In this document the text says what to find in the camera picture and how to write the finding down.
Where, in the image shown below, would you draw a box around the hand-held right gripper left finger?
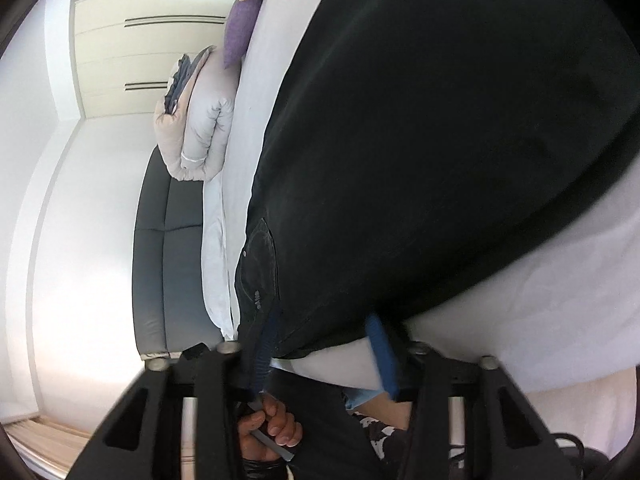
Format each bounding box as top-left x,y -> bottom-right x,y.
75,307 -> 283,480

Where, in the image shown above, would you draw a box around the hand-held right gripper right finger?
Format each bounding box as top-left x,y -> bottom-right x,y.
364,312 -> 568,480

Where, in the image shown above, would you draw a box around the black denim pants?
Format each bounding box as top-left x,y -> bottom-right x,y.
234,0 -> 640,361

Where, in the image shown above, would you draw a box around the person's left hand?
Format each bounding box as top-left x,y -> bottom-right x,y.
237,394 -> 304,463

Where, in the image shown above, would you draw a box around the person's leg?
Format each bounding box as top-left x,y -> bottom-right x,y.
342,387 -> 416,461

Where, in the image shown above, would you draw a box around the dark grey padded headboard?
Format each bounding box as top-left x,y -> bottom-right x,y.
131,147 -> 236,362

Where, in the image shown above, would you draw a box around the bed with white sheet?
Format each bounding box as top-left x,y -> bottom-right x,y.
201,0 -> 640,461

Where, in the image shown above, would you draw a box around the folded beige duvet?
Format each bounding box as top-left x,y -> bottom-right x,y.
152,45 -> 242,182

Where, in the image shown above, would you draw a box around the purple pillow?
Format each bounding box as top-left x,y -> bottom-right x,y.
222,0 -> 265,69

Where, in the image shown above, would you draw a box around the cream wardrobe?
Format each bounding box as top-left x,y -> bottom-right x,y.
74,0 -> 242,122

